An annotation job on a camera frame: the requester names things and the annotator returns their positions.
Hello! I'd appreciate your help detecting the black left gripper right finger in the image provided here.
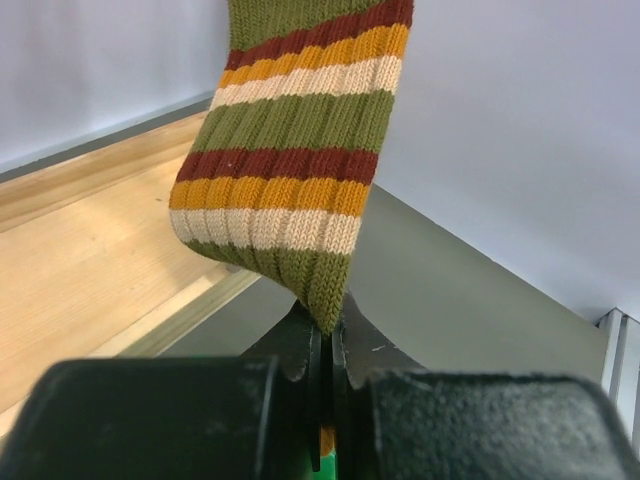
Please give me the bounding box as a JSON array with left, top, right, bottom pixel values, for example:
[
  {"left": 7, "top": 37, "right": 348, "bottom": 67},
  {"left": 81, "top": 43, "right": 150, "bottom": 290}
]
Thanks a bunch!
[{"left": 332, "top": 295, "right": 639, "bottom": 479}]

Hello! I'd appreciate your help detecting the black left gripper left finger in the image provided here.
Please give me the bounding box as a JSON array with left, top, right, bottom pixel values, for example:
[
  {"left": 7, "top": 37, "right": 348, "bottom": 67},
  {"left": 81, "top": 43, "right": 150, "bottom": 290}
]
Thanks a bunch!
[{"left": 1, "top": 304, "right": 321, "bottom": 480}]

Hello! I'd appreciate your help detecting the olive green socks pair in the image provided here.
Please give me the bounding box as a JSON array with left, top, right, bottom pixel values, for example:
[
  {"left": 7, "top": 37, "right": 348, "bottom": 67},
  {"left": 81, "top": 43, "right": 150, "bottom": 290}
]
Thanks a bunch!
[{"left": 169, "top": 1, "right": 414, "bottom": 334}]

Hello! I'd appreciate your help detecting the wooden hanger rack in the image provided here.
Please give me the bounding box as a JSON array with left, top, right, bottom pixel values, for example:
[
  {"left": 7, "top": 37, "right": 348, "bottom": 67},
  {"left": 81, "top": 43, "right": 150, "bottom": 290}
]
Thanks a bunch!
[{"left": 1, "top": 114, "right": 256, "bottom": 430}]

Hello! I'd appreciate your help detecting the green plastic tray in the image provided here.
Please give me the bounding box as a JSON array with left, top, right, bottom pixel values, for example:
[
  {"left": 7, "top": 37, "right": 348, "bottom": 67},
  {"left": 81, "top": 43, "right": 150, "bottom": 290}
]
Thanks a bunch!
[{"left": 312, "top": 450, "right": 337, "bottom": 480}]

